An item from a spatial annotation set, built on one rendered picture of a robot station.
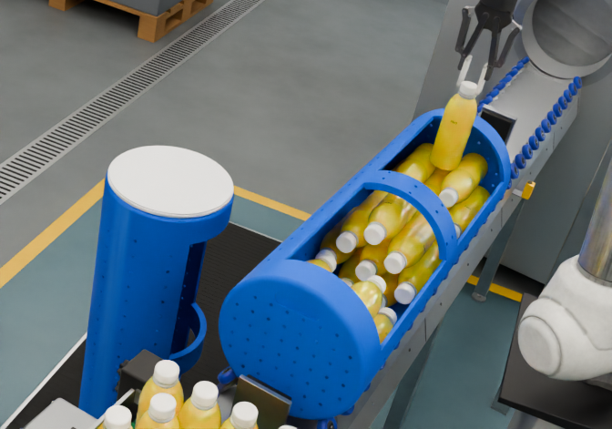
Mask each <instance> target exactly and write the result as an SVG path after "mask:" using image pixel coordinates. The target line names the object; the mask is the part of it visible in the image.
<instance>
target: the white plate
mask: <svg viewBox="0 0 612 429"><path fill-rule="evenodd" d="M107 179H108V183H109V185H110V187H111V188H112V189H113V191H114V192H115V193H116V194H117V195H118V196H119V197H120V198H121V199H123V200H124V201H125V202H126V203H127V204H129V205H131V206H132V207H134V208H136V209H140V210H142V211H145V212H147V213H150V214H154V215H158V216H161V217H167V218H176V219H189V218H197V217H202V216H206V215H209V214H211V213H214V212H216V211H218V210H220V209H222V208H224V207H225V206H226V205H227V204H228V203H229V202H230V200H231V198H232V194H233V182H232V180H231V177H230V175H229V174H228V172H227V171H226V170H225V169H224V168H223V167H222V166H221V165H219V164H218V163H217V162H215V161H214V160H212V159H210V158H208V157H206V156H204V155H201V154H199V153H197V152H194V151H191V150H188V149H184V148H176V147H169V146H147V147H141V148H134V149H131V150H129V151H127V152H124V153H122V154H121V155H119V156H118V157H116V158H115V159H114V160H113V161H112V162H111V164H110V166H109V168H108V173H107Z"/></svg>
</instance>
